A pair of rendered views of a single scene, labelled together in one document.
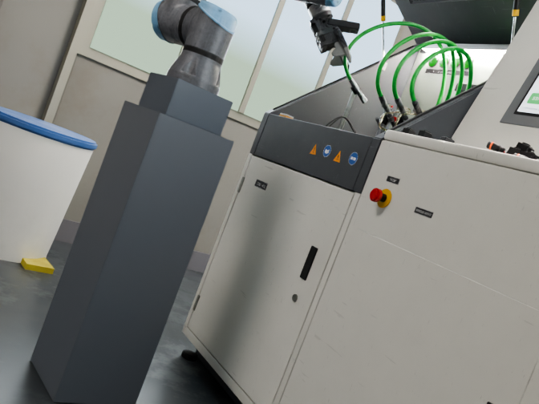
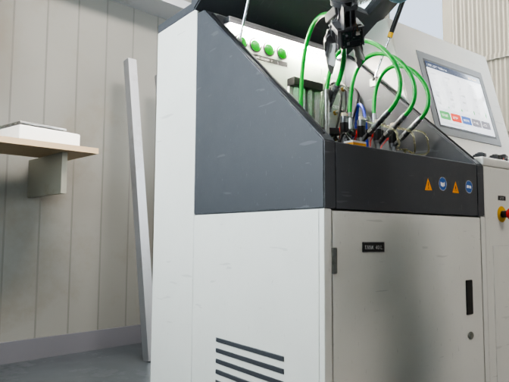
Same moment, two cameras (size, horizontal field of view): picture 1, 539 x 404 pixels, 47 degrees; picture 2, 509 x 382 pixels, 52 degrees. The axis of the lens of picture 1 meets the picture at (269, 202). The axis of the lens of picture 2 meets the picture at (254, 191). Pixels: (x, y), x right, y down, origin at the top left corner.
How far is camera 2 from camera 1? 2.90 m
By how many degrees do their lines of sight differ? 97
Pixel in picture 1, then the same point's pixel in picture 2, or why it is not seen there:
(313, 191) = (444, 229)
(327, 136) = (436, 168)
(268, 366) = not seen: outside the picture
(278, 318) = (463, 366)
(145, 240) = not seen: outside the picture
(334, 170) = (457, 201)
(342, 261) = (492, 277)
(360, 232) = (497, 247)
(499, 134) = not seen: hidden behind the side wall
